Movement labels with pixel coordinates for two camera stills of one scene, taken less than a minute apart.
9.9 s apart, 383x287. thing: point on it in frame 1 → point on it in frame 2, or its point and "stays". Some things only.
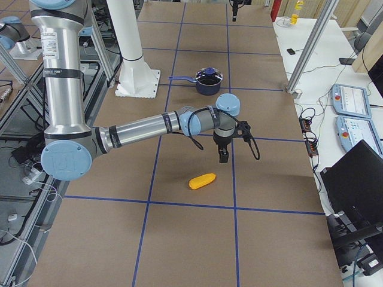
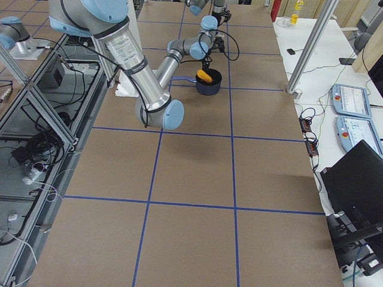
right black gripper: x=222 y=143 → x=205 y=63
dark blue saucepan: x=207 y=81 stays
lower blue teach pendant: x=352 y=130 stays
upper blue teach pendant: x=350 y=101 stays
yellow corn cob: x=201 y=180 → x=202 y=75
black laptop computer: x=354 y=183 stays
